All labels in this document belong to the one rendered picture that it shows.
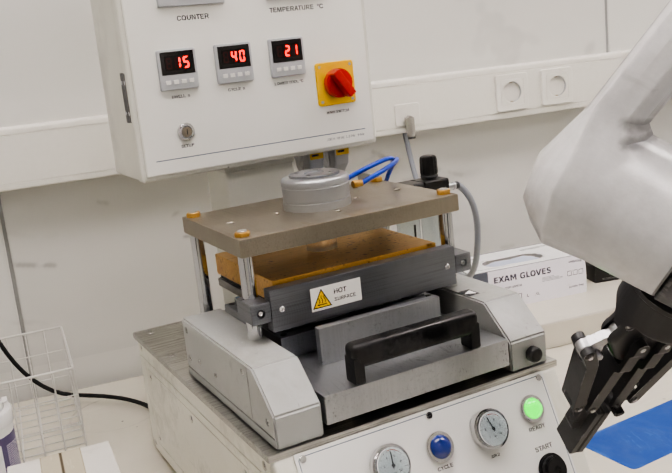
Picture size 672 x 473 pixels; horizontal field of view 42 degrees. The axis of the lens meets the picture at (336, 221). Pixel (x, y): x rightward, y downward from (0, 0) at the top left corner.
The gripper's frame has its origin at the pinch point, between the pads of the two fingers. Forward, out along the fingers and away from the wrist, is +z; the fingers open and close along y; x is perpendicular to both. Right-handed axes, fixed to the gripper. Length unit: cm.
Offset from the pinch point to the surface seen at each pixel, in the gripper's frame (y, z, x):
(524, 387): 1.2, 4.5, -7.3
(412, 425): 15.2, 4.4, -4.9
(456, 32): -29, 15, -92
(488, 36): -36, 15, -92
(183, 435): 33.4, 28.0, -21.8
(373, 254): 14.0, 0.1, -24.1
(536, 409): 0.9, 4.7, -4.7
